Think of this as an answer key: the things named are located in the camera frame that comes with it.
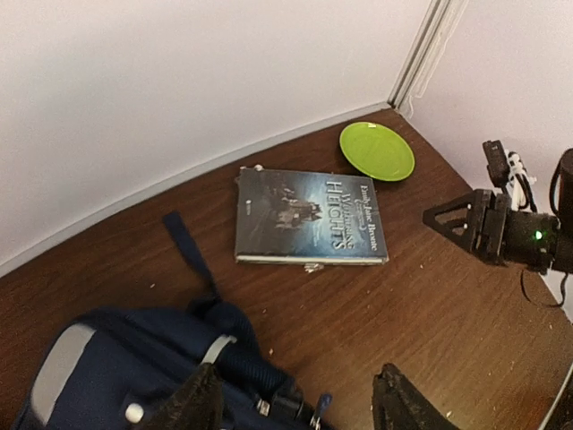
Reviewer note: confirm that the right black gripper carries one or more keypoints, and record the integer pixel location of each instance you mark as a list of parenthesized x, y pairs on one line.
[(483, 224)]

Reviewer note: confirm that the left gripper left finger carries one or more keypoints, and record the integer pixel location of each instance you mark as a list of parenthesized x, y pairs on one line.
[(197, 404)]

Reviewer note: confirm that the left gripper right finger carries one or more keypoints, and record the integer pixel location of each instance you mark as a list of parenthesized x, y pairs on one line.
[(397, 404)]

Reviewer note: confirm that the navy blue backpack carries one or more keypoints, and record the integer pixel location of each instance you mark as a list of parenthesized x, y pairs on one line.
[(115, 368)]

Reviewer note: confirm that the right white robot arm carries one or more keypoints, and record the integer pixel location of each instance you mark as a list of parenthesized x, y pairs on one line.
[(561, 204)]

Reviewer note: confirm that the green plate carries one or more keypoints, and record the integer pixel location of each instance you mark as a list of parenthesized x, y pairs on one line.
[(377, 151)]

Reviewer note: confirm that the blue hardcover book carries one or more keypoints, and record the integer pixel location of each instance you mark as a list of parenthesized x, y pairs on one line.
[(296, 217)]

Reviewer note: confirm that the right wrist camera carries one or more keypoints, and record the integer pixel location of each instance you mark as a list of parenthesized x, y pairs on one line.
[(507, 172)]

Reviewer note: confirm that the right metal frame post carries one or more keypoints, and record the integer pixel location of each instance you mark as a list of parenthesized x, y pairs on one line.
[(431, 40)]

